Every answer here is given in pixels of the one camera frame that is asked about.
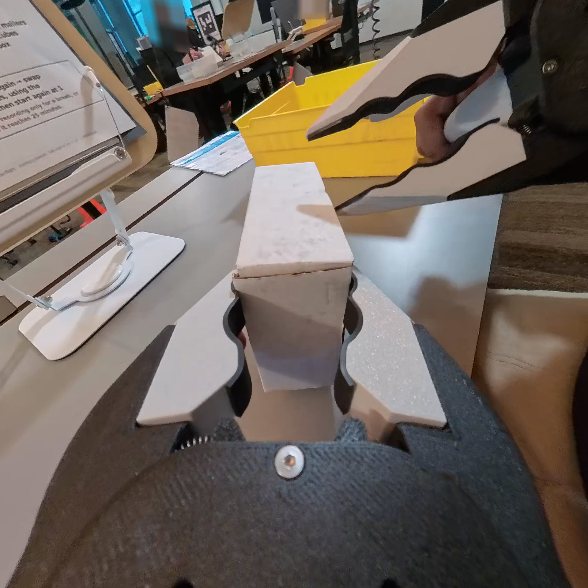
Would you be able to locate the white cardboard box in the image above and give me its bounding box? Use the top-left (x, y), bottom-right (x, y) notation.
top-left (232, 162), bottom-right (355, 392)

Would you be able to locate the person's right hand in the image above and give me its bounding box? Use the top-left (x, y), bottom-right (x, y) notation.
top-left (414, 68), bottom-right (497, 164)

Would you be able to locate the long wooden table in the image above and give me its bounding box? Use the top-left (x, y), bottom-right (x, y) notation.
top-left (161, 16), bottom-right (350, 99)

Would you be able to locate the grey desk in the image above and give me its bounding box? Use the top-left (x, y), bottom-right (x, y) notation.
top-left (0, 156), bottom-right (503, 588)

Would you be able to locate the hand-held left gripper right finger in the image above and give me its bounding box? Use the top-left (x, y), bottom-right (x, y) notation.
top-left (334, 270), bottom-right (448, 444)

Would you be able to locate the beige sign board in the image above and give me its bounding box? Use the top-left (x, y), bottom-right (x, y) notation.
top-left (165, 107), bottom-right (199, 162)

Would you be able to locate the instruction sheet on stand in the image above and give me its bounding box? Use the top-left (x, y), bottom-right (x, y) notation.
top-left (0, 0), bottom-right (138, 194)

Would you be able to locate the white document stand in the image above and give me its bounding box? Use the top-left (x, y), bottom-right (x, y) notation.
top-left (0, 66), bottom-right (186, 361)

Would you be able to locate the yellow storage bin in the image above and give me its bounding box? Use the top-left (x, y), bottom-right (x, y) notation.
top-left (234, 59), bottom-right (435, 179)

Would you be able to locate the black white marker tag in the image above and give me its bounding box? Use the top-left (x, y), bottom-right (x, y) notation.
top-left (190, 2), bottom-right (217, 44)

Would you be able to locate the red floor object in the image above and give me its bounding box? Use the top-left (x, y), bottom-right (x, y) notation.
top-left (76, 198), bottom-right (107, 228)

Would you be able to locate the beige stand board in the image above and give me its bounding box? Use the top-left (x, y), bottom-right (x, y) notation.
top-left (222, 0), bottom-right (255, 40)

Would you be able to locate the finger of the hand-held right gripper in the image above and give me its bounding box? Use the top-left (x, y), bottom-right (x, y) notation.
top-left (305, 0), bottom-right (508, 142)
top-left (334, 119), bottom-right (528, 217)

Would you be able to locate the wooden stand board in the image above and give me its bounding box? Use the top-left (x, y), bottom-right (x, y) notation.
top-left (0, 0), bottom-right (159, 258)

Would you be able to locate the laminated instruction sheet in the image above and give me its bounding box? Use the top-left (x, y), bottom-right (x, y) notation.
top-left (171, 131), bottom-right (254, 176)

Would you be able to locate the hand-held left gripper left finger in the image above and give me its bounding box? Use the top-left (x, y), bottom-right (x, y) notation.
top-left (136, 271), bottom-right (253, 430)

